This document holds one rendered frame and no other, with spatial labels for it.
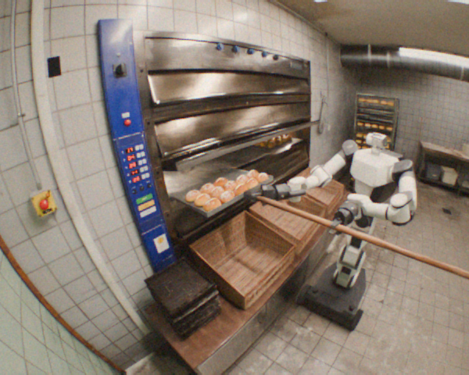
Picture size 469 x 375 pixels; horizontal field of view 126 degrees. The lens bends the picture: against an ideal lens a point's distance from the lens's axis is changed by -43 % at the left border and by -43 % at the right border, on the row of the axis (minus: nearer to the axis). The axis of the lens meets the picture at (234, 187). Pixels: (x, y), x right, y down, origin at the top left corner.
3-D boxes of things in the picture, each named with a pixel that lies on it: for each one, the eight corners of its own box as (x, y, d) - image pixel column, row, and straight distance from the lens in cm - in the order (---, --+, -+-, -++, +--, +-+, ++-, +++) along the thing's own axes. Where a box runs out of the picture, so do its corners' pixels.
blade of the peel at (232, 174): (273, 180, 136) (273, 176, 134) (208, 217, 100) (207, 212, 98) (233, 168, 157) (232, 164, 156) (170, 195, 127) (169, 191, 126)
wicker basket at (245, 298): (195, 273, 156) (187, 244, 137) (245, 236, 181) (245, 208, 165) (245, 312, 132) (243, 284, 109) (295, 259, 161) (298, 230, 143)
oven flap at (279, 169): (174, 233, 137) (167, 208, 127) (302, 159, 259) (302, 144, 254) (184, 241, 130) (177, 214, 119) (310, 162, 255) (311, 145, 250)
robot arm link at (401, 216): (369, 223, 109) (403, 231, 100) (364, 206, 102) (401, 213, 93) (379, 208, 115) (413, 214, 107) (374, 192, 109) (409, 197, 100)
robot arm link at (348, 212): (351, 216, 92) (360, 205, 102) (331, 208, 95) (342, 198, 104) (344, 239, 99) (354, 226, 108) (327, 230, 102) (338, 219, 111)
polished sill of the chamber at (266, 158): (166, 205, 126) (165, 199, 124) (303, 142, 254) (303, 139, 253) (171, 208, 121) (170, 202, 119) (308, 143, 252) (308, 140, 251)
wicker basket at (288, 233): (248, 234, 183) (247, 207, 167) (281, 207, 221) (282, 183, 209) (298, 256, 164) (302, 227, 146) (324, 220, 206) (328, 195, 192)
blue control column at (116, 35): (112, 238, 335) (69, 89, 291) (121, 233, 336) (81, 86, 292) (185, 332, 197) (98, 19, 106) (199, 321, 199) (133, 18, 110)
